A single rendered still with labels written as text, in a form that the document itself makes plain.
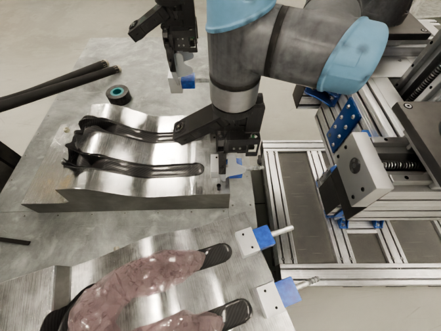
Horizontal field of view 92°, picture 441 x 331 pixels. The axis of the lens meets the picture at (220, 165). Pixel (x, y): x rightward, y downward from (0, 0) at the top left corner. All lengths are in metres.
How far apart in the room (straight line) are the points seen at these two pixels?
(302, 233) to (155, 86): 0.99
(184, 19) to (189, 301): 0.59
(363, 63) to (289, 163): 1.18
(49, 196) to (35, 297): 0.24
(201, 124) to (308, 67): 0.20
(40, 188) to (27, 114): 1.90
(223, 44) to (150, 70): 0.76
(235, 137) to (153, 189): 0.24
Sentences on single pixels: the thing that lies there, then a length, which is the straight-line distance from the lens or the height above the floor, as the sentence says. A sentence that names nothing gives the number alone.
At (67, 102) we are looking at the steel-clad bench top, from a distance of 0.99.
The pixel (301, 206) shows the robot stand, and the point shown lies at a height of 0.21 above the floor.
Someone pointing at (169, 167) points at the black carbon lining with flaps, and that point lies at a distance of 0.55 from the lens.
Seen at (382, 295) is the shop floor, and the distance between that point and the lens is 1.59.
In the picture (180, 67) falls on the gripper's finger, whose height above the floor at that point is 1.00.
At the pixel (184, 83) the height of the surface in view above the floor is 0.94.
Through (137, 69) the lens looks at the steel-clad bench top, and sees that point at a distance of 1.04.
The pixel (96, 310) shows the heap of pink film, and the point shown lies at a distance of 0.49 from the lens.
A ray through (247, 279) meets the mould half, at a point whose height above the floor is 0.86.
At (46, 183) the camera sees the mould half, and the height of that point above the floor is 0.86.
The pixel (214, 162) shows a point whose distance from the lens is 0.50.
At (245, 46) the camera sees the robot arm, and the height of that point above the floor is 1.21.
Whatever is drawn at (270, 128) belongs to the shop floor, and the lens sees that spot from 1.86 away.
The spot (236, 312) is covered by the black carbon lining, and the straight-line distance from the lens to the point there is 0.49.
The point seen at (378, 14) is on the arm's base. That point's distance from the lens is 0.85.
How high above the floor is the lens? 1.34
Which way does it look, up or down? 57 degrees down
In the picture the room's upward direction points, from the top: straight up
